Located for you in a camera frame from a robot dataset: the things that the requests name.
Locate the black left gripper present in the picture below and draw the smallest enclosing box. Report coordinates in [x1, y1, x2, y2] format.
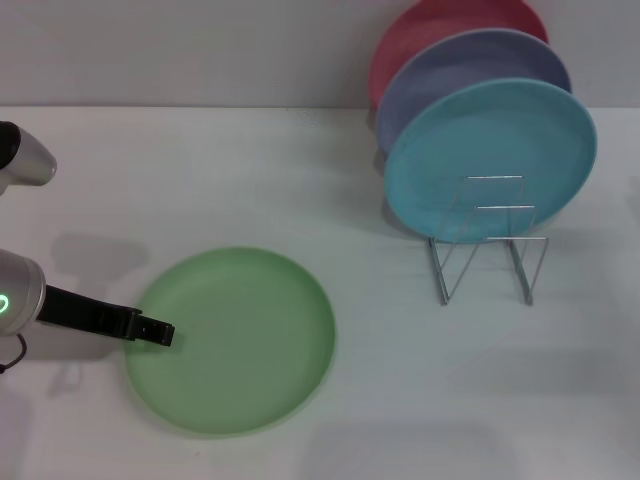
[37, 283, 176, 348]

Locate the green plastic plate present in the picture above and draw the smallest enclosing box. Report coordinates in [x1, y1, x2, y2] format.
[123, 245, 337, 441]

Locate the light blue plastic plate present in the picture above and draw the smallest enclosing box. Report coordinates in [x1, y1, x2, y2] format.
[383, 77, 599, 246]

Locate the purple plastic plate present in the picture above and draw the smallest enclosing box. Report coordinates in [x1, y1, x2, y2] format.
[375, 28, 574, 156]

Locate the pink plastic plate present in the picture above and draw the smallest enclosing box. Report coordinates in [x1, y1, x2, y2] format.
[368, 0, 550, 109]

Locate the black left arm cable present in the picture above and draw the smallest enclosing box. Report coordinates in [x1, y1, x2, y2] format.
[0, 332, 28, 374]

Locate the silver wire plate rack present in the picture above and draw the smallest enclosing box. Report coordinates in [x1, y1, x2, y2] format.
[427, 174, 551, 307]

